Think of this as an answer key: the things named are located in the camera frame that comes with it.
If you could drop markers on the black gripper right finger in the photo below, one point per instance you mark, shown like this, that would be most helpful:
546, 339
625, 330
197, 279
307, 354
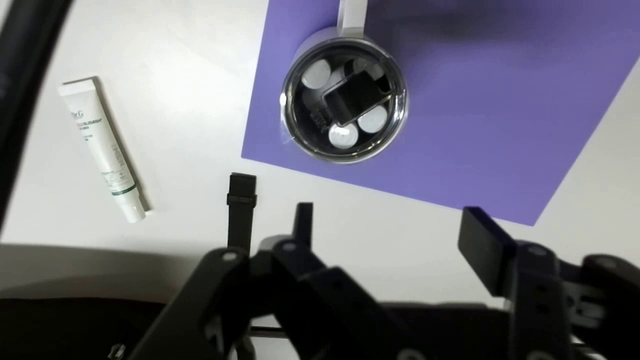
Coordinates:
541, 301

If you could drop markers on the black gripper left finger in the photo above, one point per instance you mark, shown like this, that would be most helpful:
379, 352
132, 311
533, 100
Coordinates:
300, 301

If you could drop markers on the white mug flask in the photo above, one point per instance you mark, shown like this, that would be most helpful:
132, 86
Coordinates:
352, 16

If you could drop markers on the purple mat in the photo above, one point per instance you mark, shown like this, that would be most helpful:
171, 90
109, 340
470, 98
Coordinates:
501, 100

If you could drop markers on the white cream tube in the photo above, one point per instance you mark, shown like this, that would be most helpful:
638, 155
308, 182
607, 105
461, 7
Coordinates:
107, 151

